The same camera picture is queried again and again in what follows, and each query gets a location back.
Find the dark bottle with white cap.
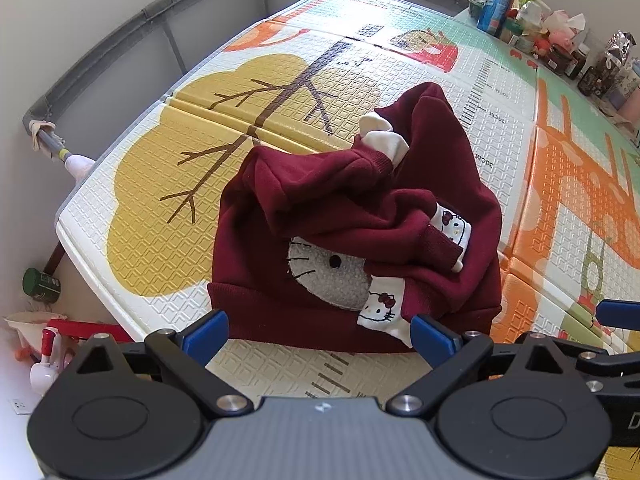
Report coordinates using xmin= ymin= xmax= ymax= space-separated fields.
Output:
xmin=567 ymin=45 xmax=591 ymax=80

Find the blue snack can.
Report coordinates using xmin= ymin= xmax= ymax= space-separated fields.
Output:
xmin=477 ymin=0 xmax=516 ymax=36

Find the dark table leg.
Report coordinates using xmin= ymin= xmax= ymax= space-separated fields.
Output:
xmin=42 ymin=240 xmax=66 ymax=277

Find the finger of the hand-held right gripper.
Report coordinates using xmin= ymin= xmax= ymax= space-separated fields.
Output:
xmin=575 ymin=341 xmax=640 ymax=461
xmin=595 ymin=299 xmax=640 ymax=332

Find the white red spray bottle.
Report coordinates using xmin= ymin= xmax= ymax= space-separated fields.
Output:
xmin=30 ymin=327 xmax=76 ymax=396

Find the white funnel bowl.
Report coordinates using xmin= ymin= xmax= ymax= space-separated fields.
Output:
xmin=5 ymin=311 xmax=66 ymax=351

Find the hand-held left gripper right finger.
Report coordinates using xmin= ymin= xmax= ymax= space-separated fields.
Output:
xmin=386 ymin=314 xmax=568 ymax=417

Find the green jar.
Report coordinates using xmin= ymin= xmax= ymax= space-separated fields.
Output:
xmin=22 ymin=267 xmax=62 ymax=303

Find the printed foam play mat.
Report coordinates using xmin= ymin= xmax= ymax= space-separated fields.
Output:
xmin=55 ymin=0 xmax=640 ymax=411

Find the maroon cat-print sweater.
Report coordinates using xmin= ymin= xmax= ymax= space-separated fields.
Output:
xmin=207 ymin=81 xmax=503 ymax=356

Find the grey wall rail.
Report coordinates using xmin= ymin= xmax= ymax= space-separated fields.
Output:
xmin=22 ymin=0 xmax=268 ymax=133

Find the silver foil bag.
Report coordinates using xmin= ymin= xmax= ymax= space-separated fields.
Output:
xmin=602 ymin=30 xmax=640 ymax=68

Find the brown jar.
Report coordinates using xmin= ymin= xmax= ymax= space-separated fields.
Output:
xmin=545 ymin=45 xmax=573 ymax=74

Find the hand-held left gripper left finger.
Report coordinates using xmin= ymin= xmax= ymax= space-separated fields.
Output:
xmin=75 ymin=309 xmax=254 ymax=418

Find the mop pole with cloth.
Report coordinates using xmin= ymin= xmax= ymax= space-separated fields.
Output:
xmin=29 ymin=119 xmax=96 ymax=181

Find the tissue pack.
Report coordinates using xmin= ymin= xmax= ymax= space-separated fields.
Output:
xmin=542 ymin=10 xmax=591 ymax=36

